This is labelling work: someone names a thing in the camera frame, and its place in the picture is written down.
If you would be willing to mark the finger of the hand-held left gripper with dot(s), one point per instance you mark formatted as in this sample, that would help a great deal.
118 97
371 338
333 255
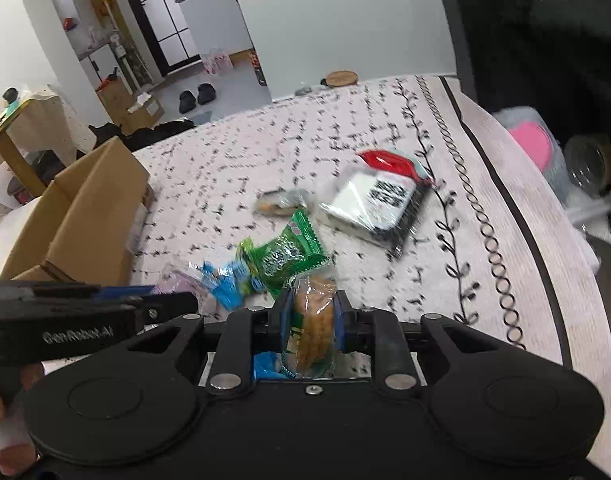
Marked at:
170 307
130 290

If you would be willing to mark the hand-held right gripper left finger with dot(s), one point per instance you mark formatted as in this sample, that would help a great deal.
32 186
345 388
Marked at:
285 310

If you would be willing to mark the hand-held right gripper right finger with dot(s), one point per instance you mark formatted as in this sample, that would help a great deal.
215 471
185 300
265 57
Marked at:
341 317

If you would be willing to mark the pink snack packet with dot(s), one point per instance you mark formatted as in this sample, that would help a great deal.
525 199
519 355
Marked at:
178 280

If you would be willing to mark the clear brown biscuit packet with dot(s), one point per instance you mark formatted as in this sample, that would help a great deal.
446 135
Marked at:
313 325

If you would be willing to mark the large green snack packet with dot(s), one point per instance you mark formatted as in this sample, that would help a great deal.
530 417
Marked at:
280 257

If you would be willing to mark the blue snack packet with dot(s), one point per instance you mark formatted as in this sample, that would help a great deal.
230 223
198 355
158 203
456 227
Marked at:
265 364
225 282

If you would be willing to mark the small brown snack packet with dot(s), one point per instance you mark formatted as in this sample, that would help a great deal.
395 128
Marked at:
280 202

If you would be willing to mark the red black white snack packet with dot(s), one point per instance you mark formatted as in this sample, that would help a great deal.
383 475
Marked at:
370 200

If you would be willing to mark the black clothes pile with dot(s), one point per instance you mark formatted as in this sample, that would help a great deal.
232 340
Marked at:
135 132

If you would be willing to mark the cardboard box with tissues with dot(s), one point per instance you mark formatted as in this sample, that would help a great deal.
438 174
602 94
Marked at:
143 110

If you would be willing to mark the table with dotted cloth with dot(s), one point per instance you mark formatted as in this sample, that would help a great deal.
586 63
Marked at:
30 125

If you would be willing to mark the plain brown cardboard box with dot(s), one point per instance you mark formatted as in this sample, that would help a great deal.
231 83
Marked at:
113 95

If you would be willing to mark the black slipper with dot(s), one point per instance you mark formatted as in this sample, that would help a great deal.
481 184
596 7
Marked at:
186 101
206 94

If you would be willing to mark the grey plastic bag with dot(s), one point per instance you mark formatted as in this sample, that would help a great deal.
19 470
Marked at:
303 91

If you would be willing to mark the dark bottle with red cap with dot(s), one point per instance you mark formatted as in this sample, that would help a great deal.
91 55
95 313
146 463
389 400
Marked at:
258 67

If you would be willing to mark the pink plastic bag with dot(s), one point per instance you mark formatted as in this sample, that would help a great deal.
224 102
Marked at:
219 62

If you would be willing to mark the grey and pink plush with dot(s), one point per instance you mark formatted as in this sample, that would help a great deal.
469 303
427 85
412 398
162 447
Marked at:
528 137

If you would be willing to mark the black framed glass door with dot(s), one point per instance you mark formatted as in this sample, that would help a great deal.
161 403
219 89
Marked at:
155 15

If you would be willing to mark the white kitchen cabinet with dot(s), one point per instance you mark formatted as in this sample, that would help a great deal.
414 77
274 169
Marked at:
215 20

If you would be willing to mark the clear plastic container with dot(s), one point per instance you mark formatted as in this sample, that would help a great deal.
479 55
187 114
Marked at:
590 165

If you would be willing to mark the black fleece clothing heap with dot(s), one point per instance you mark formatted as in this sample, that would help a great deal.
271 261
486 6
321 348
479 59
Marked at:
540 40

